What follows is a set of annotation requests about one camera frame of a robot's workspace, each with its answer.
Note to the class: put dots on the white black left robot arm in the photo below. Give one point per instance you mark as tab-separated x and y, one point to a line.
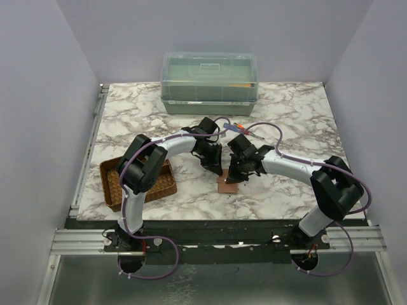
142	163

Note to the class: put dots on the aluminium extrusion rail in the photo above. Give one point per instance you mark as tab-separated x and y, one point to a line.
364	239
79	242

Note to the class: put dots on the aluminium extrusion rail right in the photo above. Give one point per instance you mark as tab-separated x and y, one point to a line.
364	239

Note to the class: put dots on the aluminium extrusion rail left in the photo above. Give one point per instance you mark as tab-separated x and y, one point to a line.
79	242

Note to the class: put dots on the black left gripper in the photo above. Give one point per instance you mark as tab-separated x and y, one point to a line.
216	168

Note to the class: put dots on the blue red handled screwdriver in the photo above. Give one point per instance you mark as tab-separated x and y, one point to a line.
234	128

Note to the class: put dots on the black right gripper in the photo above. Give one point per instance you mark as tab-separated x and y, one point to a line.
233	176

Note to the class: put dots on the orange grey small screwdriver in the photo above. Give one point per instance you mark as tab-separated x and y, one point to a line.
250	133

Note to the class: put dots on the tan leather card holder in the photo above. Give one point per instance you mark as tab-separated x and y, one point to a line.
223	187

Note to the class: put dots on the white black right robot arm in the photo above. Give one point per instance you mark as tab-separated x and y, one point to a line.
336	191

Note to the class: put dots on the black metal base rail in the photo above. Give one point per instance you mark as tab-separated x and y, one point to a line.
227	241

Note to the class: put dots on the clear green plastic storage box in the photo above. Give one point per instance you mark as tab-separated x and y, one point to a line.
209	83

